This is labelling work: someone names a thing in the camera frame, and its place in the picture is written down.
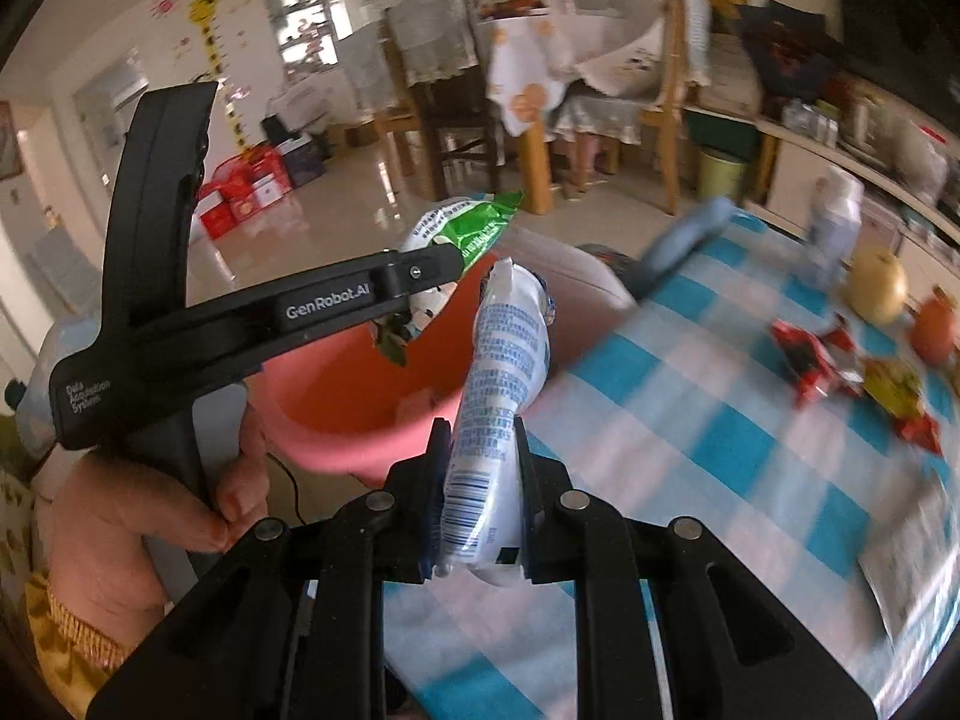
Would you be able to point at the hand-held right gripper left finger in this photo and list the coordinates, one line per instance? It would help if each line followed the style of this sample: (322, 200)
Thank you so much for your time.
(433, 532)

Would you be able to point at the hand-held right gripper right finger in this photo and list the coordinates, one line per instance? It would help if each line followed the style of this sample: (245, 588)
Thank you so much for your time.
(525, 517)

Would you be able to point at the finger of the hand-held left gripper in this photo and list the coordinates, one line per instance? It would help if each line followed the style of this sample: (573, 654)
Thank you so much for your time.
(420, 270)

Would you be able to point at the green white snack wrapper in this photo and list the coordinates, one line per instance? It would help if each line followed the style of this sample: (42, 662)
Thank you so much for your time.
(472, 229)

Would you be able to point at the white squeeze tube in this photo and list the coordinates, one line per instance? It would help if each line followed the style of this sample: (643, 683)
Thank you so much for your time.
(502, 360)

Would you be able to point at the pink plastic bucket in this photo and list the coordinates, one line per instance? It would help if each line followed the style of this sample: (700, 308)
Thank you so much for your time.
(352, 390)

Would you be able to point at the person's left forearm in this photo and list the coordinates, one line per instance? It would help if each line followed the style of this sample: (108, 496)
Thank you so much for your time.
(67, 645)

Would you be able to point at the person's left hand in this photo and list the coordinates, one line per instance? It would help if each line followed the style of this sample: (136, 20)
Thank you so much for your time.
(105, 532)

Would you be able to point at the red gift box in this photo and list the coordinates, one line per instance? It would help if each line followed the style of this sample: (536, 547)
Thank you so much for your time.
(214, 214)

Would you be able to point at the red gift bag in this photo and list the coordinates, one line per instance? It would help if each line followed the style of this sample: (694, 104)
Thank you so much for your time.
(259, 180)

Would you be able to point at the light wooden chair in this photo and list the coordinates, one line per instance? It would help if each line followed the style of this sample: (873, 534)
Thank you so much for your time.
(390, 127)
(671, 127)

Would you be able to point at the dark wooden chair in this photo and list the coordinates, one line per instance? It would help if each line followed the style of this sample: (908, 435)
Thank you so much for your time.
(457, 120)

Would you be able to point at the wooden dining table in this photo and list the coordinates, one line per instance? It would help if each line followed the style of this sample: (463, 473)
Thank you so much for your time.
(536, 165)

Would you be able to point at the black shopping bag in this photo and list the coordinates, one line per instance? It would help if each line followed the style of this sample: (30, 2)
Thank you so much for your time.
(304, 161)

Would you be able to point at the blue white checkered tablecloth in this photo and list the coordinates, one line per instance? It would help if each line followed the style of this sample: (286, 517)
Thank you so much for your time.
(675, 405)

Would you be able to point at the cartoon printed cushion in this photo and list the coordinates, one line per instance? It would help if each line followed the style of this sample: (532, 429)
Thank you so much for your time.
(615, 266)

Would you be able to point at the white shopping bag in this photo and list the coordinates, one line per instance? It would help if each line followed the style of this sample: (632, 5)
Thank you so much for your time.
(300, 109)

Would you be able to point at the orange printed white tablecloth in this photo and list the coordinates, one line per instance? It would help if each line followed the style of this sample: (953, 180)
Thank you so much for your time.
(525, 90)

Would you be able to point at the blue lace chair cover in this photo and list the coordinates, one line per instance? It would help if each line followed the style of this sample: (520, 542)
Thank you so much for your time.
(431, 34)
(367, 64)

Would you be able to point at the blue cloth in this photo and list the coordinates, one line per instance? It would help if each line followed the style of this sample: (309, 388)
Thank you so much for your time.
(690, 232)

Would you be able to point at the green waste bin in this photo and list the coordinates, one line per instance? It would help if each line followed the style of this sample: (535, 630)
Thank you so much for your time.
(721, 178)

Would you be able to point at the red snack wrapper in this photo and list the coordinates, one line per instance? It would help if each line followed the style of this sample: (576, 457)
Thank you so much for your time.
(806, 356)

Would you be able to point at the green box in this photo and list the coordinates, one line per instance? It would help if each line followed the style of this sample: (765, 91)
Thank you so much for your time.
(724, 135)

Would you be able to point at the white television cabinet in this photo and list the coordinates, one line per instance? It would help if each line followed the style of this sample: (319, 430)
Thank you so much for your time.
(780, 165)

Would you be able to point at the white paper sheet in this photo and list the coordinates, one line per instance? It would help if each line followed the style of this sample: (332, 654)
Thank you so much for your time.
(907, 555)

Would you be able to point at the yellow snack wrapper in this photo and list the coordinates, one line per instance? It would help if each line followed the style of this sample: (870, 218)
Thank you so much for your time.
(892, 386)

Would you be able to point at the white plastic bottle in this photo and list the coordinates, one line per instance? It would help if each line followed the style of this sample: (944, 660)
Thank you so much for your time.
(832, 232)

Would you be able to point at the large round yellow pear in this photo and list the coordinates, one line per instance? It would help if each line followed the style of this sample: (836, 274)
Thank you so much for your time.
(877, 285)

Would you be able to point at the red apple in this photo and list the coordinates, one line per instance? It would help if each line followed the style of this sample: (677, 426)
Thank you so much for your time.
(937, 330)

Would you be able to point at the black television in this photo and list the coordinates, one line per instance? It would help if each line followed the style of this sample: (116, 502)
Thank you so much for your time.
(885, 15)

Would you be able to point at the giraffe wall sticker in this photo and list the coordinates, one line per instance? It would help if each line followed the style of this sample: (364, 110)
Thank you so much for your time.
(206, 15)

